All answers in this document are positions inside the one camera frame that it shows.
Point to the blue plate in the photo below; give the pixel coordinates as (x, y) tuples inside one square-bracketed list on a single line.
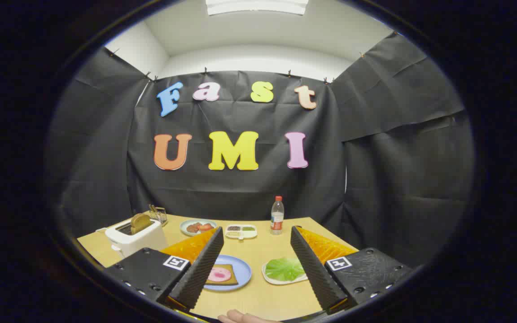
[(243, 269)]

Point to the ceiling light panel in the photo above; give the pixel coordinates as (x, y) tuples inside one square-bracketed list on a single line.
[(256, 6)]

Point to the pink ham slice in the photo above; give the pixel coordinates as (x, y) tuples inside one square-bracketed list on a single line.
[(219, 274)]

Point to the white compartment seasoning dish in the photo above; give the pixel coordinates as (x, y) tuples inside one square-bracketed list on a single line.
[(240, 231)]

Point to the brown toast slice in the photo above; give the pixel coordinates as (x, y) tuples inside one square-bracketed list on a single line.
[(139, 223)]

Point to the white toaster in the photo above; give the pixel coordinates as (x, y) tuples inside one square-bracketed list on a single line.
[(144, 241)]

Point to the red tomato slice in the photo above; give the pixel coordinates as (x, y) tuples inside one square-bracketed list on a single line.
[(206, 227)]

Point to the green lettuce leaf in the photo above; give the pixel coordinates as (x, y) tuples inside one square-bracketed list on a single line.
[(284, 269)]

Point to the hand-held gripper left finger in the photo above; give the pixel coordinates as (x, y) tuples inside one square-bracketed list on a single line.
[(198, 269)]

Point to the brown meat patty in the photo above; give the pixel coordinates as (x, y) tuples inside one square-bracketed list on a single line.
[(193, 228)]

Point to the clear red-capped plastic bottle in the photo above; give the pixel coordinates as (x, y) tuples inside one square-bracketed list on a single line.
[(277, 220)]

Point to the bread slice under ham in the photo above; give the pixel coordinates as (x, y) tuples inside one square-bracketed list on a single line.
[(232, 279)]

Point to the small white plate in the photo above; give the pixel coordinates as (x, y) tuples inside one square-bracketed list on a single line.
[(269, 278)]

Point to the black backdrop cloth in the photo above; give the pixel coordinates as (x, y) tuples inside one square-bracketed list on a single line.
[(240, 193)]

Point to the pale green plate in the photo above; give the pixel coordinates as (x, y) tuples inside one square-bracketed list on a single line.
[(185, 232)]

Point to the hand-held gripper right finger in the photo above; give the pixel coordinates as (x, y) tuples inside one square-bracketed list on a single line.
[(314, 269)]

